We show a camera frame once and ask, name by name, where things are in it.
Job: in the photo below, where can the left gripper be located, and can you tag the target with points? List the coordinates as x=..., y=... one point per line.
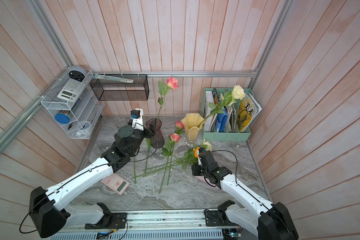
x=150, y=131

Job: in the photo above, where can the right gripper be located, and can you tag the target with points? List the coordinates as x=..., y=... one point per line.
x=195, y=169

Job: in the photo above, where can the pink rose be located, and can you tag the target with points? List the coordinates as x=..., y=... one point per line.
x=172, y=84
x=167, y=151
x=179, y=127

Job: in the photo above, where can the orange rose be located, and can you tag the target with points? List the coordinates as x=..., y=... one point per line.
x=196, y=152
x=135, y=174

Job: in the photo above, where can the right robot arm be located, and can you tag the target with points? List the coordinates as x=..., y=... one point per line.
x=252, y=207

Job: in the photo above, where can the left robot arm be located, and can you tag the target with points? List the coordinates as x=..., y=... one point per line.
x=75, y=186

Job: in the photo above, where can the pink case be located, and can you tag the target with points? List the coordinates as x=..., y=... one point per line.
x=200, y=178

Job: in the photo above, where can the clear glass cylinder vase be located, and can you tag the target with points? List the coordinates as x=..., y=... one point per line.
x=121, y=123

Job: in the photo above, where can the purple ribbed glass vase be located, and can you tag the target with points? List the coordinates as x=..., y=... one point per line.
x=157, y=139

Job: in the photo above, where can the pink calculator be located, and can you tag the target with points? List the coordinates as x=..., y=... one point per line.
x=116, y=183

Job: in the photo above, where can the yellow ruffled vase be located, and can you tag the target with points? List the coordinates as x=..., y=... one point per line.
x=193, y=123

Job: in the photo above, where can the blue folder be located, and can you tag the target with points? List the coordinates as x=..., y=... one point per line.
x=221, y=121

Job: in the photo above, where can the green file organizer box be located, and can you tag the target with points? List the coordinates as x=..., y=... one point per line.
x=223, y=136

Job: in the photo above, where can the white strip on basket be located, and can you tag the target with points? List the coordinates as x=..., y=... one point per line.
x=112, y=78

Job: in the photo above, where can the blue lid jar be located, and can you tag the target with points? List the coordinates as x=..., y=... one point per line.
x=63, y=117

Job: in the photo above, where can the white book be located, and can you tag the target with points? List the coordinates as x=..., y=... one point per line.
x=208, y=121

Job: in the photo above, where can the yellow magazine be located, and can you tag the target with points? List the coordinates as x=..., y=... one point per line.
x=249, y=108

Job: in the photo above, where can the white calculator on shelf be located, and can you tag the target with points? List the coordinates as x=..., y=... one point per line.
x=71, y=91

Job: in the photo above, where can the round black white device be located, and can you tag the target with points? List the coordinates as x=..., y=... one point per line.
x=77, y=73

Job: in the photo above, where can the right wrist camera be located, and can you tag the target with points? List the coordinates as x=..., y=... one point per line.
x=197, y=154

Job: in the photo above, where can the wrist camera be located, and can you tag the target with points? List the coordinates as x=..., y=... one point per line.
x=136, y=120
x=197, y=154

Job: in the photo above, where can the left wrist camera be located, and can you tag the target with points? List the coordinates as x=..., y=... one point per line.
x=136, y=120

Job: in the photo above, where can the black wire basket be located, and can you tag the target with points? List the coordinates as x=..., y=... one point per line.
x=114, y=91

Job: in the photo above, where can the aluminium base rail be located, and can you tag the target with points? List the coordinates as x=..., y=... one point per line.
x=151, y=220

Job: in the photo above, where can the white wire mesh shelf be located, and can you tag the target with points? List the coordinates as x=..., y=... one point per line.
x=86, y=108

